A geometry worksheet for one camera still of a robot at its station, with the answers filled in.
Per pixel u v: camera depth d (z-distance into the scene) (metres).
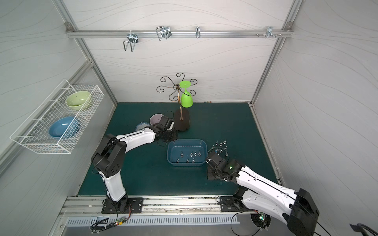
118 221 0.68
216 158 0.62
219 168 0.59
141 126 1.02
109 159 0.49
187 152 0.92
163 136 0.74
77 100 0.75
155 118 1.05
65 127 0.66
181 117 1.08
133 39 0.78
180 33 0.78
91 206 0.75
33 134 0.58
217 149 0.93
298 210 0.40
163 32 0.76
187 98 0.93
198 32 0.78
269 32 0.77
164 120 0.77
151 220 0.70
